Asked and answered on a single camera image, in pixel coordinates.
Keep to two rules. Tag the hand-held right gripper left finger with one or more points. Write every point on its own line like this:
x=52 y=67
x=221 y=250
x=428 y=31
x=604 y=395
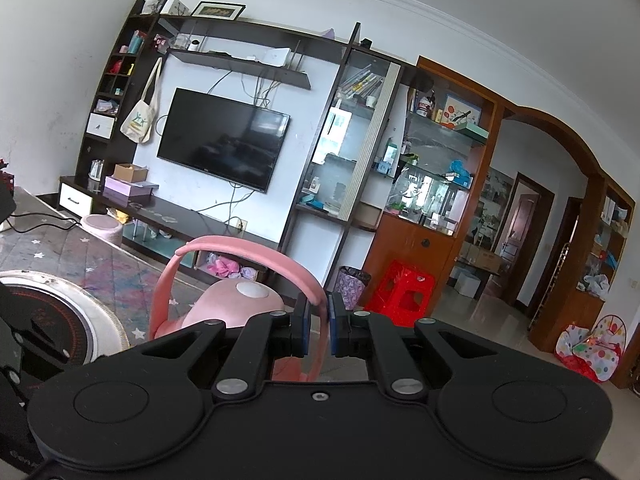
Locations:
x=300 y=327

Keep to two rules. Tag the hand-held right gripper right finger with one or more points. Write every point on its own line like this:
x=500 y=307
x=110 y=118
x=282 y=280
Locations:
x=339 y=330

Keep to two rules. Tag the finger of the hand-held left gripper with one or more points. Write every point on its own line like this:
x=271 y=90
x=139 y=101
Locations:
x=30 y=330

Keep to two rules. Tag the purple patterned waste bin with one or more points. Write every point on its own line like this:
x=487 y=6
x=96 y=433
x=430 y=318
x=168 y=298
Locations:
x=351 y=285

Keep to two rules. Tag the round induction cooker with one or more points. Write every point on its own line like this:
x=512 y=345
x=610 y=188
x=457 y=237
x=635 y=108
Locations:
x=95 y=320

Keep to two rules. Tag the red plastic stool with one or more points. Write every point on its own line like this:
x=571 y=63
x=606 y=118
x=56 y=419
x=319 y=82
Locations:
x=400 y=292

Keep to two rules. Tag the star patterned table cloth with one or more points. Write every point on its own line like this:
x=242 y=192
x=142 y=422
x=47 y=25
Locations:
x=90 y=260

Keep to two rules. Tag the pink cloth bundle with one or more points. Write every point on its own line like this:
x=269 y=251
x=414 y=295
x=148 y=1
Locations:
x=230 y=266

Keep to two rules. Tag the pink round stool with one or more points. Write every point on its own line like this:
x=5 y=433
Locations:
x=102 y=230

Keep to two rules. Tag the black device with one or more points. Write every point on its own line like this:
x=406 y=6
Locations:
x=6 y=205

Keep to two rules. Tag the white storage box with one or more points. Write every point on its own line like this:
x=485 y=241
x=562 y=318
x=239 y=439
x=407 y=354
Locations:
x=467 y=284

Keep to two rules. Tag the white drawer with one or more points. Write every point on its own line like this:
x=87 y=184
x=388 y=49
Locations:
x=75 y=200

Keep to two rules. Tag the purple flat box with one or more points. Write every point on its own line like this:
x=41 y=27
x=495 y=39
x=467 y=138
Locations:
x=127 y=189

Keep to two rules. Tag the brown wooden cabinet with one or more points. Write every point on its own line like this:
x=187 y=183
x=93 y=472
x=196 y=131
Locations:
x=430 y=170

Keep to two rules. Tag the cardboard box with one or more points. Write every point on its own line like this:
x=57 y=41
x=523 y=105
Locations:
x=130 y=172

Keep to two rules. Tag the glass display cabinet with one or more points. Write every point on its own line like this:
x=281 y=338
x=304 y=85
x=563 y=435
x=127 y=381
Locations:
x=345 y=135

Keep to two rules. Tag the blue plastic bag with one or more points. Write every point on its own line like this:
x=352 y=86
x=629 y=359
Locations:
x=461 y=172

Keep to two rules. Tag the brown wooden door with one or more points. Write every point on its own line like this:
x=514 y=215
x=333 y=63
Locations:
x=520 y=245

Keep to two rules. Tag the flat screen television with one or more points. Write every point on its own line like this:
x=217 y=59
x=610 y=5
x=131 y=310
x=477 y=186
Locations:
x=225 y=137

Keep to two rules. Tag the metal folding ladder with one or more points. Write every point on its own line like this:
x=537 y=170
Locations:
x=550 y=285

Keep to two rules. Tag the white tote bag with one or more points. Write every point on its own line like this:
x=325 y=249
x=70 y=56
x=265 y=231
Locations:
x=140 y=117

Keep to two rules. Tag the colourful picture box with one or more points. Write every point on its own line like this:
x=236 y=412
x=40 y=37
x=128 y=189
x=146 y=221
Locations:
x=462 y=110

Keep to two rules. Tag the colourful polka dot toy tent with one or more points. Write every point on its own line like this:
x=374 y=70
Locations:
x=595 y=350

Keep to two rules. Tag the brown wooden side shelf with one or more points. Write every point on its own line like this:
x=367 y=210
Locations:
x=590 y=270

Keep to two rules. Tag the white router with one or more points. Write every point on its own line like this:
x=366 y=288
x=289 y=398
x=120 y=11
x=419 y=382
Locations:
x=274 y=56

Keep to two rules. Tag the black framed picture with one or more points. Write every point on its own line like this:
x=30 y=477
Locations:
x=217 y=10

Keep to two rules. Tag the white round camera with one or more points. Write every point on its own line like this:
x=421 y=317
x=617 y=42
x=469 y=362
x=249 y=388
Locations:
x=195 y=43

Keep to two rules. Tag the dark wall shelving unit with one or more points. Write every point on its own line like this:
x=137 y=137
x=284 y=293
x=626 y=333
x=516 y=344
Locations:
x=150 y=35

